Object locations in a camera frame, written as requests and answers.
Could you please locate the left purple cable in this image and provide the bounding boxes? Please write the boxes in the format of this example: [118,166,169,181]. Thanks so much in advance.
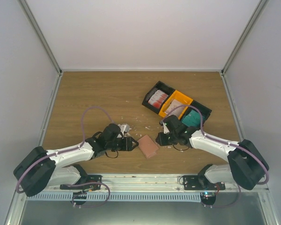
[15,106,114,194]

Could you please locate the black bin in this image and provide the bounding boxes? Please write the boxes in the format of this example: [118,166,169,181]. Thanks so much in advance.
[142,81,175,114]
[180,100,212,129]

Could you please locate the white paper scraps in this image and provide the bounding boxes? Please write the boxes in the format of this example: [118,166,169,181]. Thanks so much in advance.
[120,100,185,153]

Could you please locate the orange bin middle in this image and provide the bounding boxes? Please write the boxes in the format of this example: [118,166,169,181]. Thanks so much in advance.
[158,90,193,119]

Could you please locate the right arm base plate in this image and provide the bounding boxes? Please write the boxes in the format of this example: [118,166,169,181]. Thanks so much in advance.
[178,175,226,191]

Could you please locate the purple cable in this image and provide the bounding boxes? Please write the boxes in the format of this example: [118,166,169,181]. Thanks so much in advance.
[15,106,114,194]
[163,105,270,186]

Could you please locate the aluminium mounting rail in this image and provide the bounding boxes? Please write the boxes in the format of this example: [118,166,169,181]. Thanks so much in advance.
[16,172,270,192]

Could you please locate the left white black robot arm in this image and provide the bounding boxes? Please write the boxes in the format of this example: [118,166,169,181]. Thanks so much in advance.
[13,123,139,197]

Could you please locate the white red cards far bin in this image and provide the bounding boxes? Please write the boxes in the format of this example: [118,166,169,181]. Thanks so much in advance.
[148,90,168,109]

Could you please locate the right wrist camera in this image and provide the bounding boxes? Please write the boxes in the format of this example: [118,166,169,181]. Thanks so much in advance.
[163,122,170,134]

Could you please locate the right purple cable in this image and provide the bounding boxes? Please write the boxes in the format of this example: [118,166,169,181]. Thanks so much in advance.
[163,105,270,186]

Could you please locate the black bin near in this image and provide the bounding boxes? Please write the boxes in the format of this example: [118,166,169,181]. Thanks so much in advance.
[180,100,212,129]

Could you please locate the teal card stack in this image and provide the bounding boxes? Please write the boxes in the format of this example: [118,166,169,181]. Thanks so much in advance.
[182,110,201,127]

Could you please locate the white red card orange bin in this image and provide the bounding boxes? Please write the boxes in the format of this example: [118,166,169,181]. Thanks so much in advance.
[165,99,184,118]

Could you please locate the black bin far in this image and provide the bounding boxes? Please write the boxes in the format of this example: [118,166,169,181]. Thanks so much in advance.
[142,81,175,114]

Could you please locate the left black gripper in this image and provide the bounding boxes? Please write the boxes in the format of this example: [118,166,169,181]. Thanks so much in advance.
[106,136,139,151]

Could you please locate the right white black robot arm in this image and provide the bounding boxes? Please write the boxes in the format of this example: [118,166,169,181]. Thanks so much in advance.
[155,115,269,190]

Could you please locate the grey slotted cable duct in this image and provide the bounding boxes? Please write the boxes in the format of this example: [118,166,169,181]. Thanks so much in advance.
[27,192,201,202]

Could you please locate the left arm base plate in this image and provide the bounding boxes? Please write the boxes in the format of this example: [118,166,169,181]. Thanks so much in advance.
[59,174,102,191]

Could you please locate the pink clear card holder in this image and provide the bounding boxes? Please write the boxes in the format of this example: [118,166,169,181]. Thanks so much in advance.
[138,135,159,159]

